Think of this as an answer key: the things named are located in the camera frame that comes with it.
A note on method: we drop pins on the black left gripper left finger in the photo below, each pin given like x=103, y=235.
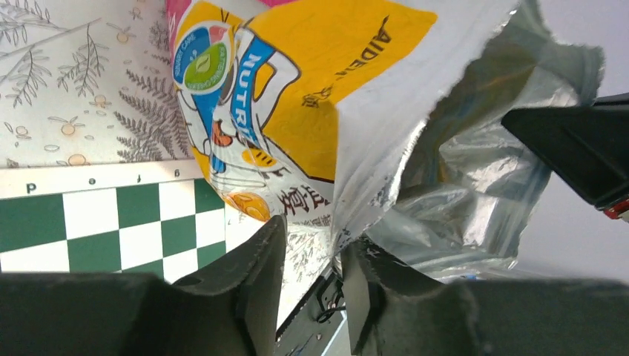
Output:
x=228, y=307

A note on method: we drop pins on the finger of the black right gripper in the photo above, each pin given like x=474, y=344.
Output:
x=587, y=146

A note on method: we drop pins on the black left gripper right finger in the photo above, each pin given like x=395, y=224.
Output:
x=392, y=309

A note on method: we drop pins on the pet food bag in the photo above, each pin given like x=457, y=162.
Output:
x=380, y=118

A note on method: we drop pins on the green white chessboard mat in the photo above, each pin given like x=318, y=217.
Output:
x=157, y=217

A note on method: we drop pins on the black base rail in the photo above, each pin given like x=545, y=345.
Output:
x=313, y=322

